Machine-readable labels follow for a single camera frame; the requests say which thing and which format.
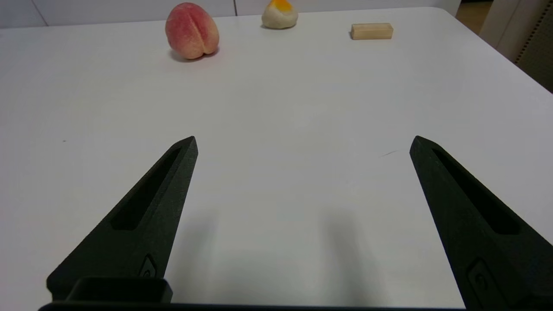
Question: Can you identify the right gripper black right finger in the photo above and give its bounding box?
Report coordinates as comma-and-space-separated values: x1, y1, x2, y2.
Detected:
409, 135, 553, 311

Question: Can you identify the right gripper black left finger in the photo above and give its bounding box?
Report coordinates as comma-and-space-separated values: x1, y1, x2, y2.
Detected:
46, 136, 199, 301

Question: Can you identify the brown perforated panel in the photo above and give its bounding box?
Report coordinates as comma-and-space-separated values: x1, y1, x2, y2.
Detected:
515, 17, 553, 93

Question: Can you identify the pink peach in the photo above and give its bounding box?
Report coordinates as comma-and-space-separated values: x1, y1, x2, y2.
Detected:
165, 2, 220, 60

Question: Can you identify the small wooden block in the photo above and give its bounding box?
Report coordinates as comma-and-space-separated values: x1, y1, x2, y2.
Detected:
350, 23, 394, 40

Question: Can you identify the white bun with orange top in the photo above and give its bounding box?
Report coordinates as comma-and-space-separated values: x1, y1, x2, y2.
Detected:
261, 0, 299, 30

